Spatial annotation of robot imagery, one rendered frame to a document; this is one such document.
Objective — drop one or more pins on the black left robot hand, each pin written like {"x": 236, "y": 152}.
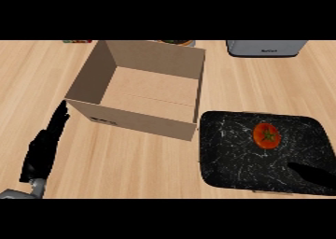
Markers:
{"x": 43, "y": 146}

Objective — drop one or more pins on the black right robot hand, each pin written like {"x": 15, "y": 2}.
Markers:
{"x": 319, "y": 175}

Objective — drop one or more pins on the red and green item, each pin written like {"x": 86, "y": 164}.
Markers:
{"x": 77, "y": 41}

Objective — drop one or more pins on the red tomato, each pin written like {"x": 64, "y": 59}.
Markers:
{"x": 267, "y": 135}

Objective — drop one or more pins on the open cardboard box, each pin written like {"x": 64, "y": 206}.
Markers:
{"x": 139, "y": 87}

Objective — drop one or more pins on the dark round bowl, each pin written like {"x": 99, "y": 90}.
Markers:
{"x": 177, "y": 42}

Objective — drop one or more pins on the grey appliance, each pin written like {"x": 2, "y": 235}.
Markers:
{"x": 266, "y": 48}

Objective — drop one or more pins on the black marbled tray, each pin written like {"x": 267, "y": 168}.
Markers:
{"x": 248, "y": 155}

